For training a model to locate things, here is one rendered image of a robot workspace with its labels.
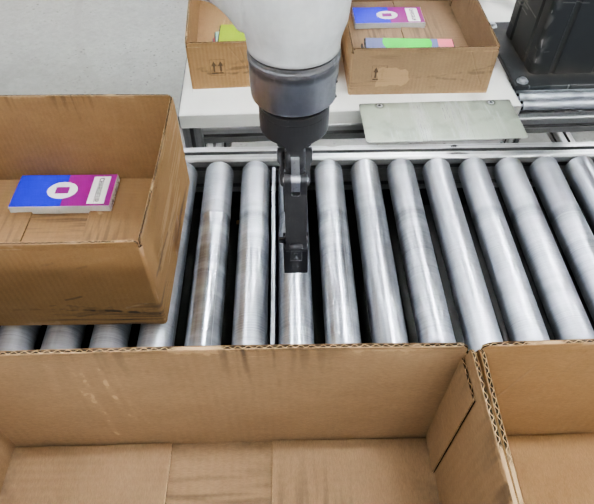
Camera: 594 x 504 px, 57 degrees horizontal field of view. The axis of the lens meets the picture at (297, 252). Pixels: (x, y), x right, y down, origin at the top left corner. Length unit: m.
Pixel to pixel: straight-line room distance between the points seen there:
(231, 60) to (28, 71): 1.86
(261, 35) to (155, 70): 2.22
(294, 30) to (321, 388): 0.30
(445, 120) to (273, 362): 0.78
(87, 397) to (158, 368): 0.08
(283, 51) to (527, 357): 0.32
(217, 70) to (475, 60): 0.50
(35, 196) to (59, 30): 2.25
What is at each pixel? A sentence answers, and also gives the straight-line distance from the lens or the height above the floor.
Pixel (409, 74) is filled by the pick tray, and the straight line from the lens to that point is 1.15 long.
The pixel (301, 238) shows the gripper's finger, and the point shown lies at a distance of 0.62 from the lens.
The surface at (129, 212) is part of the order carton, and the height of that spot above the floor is 0.76.
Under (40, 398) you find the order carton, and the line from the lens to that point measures 0.50.
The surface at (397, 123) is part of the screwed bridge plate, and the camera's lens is 1.09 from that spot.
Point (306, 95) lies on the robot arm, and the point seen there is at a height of 1.09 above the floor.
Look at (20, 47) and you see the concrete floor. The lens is 3.12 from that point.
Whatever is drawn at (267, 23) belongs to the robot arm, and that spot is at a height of 1.16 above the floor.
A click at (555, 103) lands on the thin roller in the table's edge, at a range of 1.24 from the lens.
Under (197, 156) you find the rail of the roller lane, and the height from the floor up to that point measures 0.74.
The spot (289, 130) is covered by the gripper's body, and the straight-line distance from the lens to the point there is 0.57.
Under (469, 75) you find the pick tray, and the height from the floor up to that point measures 0.79.
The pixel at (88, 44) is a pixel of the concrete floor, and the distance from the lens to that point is 3.02.
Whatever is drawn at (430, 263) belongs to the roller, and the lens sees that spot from 0.85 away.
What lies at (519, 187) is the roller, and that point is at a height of 0.75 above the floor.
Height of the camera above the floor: 1.39
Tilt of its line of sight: 50 degrees down
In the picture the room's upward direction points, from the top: straight up
